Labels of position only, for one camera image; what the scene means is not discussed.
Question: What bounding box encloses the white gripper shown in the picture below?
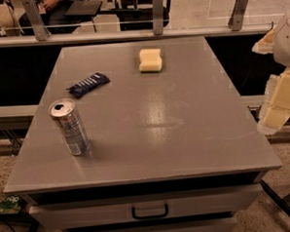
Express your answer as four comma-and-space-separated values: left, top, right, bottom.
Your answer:
252, 7, 290, 135

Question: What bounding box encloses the silver redbull can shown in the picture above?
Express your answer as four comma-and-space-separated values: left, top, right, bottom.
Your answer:
49, 97, 91, 156

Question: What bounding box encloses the yellow sponge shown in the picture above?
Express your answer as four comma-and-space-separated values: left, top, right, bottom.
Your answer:
139, 48, 163, 72

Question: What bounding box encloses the dark blue snack wrapper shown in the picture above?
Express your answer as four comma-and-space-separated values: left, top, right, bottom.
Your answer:
67, 72, 110, 98

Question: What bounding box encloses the seated person in background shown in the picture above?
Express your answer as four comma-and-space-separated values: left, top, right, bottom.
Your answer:
17, 0, 83, 37

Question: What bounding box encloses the grey upper drawer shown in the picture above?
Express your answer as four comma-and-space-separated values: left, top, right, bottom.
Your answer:
29, 183, 262, 230

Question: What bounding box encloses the green chip bag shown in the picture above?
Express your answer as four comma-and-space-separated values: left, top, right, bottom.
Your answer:
0, 195, 21, 214

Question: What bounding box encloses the black drawer handle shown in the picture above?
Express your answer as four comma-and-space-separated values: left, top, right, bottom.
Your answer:
131, 204, 169, 221

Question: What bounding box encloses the metal railing frame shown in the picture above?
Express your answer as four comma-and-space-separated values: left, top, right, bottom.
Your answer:
0, 0, 275, 47

